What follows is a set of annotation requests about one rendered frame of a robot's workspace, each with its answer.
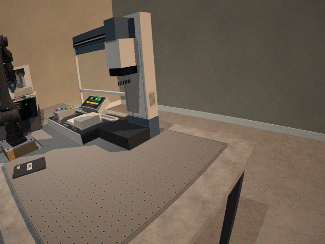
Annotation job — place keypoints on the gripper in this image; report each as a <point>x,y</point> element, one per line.
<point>9,81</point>

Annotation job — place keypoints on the beige benchtop instrument with black keypad panel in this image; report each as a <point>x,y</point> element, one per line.
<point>27,104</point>

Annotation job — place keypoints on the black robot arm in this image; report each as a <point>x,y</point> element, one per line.
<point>9,117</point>

